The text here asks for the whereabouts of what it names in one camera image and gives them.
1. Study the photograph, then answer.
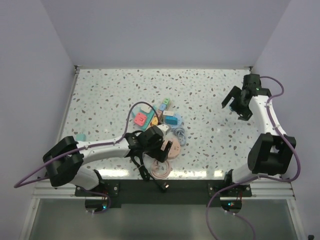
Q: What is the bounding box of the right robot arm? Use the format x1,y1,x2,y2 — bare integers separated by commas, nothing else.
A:
221,73,297,197

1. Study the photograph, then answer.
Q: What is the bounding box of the yellow cube plug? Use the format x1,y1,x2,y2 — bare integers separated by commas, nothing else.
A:
150,117,159,126

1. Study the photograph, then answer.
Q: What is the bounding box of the black power cable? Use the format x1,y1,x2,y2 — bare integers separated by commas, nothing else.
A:
129,149,170,193

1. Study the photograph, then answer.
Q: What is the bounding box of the light blue round socket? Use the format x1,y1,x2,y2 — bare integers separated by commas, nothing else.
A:
164,113,183,130

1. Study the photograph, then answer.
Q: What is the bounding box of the white flat adapter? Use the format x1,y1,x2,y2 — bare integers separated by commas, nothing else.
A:
163,110,174,117

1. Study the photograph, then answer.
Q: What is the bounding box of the light blue coiled cable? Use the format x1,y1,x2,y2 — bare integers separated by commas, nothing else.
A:
171,126,188,147

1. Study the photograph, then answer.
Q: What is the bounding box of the aluminium frame rail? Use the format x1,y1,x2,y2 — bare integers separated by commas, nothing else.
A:
18,66,308,240

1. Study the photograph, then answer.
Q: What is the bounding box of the pink square adapter plug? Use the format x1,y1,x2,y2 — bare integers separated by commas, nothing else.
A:
133,112,147,127

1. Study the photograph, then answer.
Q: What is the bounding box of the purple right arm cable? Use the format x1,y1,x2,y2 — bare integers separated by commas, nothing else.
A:
204,76,301,240

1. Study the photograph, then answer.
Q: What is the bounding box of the green cube plug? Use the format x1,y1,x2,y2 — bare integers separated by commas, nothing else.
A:
162,98,171,106

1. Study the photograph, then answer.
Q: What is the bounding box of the blue square adapter plug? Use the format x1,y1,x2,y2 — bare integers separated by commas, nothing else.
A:
164,116,178,126

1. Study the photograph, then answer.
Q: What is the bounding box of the light blue cube plug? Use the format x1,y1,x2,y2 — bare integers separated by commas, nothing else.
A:
159,104,167,111

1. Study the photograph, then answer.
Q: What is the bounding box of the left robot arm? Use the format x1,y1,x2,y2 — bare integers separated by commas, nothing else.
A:
42,124,173,196

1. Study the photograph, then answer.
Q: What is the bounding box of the pink coiled cable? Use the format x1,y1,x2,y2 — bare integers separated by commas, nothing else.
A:
151,159,173,180

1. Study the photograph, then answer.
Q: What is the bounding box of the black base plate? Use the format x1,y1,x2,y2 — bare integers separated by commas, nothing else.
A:
74,179,252,209

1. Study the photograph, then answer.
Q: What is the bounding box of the tan cube plug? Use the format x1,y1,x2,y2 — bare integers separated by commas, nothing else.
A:
156,109,163,119

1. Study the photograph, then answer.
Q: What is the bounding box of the white square adapter plug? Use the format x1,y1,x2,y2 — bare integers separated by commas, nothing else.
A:
140,104,152,114

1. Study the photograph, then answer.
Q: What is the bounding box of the beige power strip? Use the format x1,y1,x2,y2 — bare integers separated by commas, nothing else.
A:
149,97,172,127

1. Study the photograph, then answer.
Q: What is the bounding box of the pink round socket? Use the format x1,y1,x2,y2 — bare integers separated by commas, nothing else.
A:
161,137,181,160

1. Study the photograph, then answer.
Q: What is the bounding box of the teal triangular power socket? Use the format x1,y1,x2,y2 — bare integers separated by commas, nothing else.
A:
131,104,155,131

